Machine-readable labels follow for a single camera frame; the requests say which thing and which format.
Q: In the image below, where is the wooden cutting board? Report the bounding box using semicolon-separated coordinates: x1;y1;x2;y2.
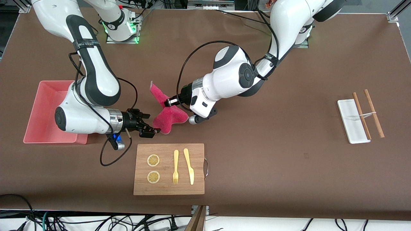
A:
133;143;209;195

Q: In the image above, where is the pink fluffy cloth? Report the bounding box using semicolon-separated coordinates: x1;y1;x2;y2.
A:
150;81;189;135

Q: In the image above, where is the brown wooden beam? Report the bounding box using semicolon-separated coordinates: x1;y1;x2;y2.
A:
185;205;207;231

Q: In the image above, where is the black cable across table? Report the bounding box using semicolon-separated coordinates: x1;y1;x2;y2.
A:
214;9;273;27

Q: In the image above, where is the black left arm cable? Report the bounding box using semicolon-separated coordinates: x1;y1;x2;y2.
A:
176;9;280;104

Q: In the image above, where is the yellow plastic knife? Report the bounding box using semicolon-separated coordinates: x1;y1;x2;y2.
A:
183;148;195;185

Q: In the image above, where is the pink plastic bin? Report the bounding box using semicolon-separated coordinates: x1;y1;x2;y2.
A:
23;80;89;145

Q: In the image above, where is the brown wooden stick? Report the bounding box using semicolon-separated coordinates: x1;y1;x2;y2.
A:
353;92;372;140
364;89;385;138

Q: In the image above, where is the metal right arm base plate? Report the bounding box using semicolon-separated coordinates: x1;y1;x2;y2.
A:
106;13;140;44

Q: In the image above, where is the yellow plastic fork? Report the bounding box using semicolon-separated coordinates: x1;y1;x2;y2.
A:
172;150;179;184

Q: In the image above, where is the grey power strip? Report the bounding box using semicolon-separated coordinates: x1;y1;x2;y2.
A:
188;0;235;10

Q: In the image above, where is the thick black floor cable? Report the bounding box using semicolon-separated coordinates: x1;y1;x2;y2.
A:
0;193;36;231

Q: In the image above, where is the white rectangular tray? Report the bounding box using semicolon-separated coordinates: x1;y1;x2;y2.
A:
337;99;371;144

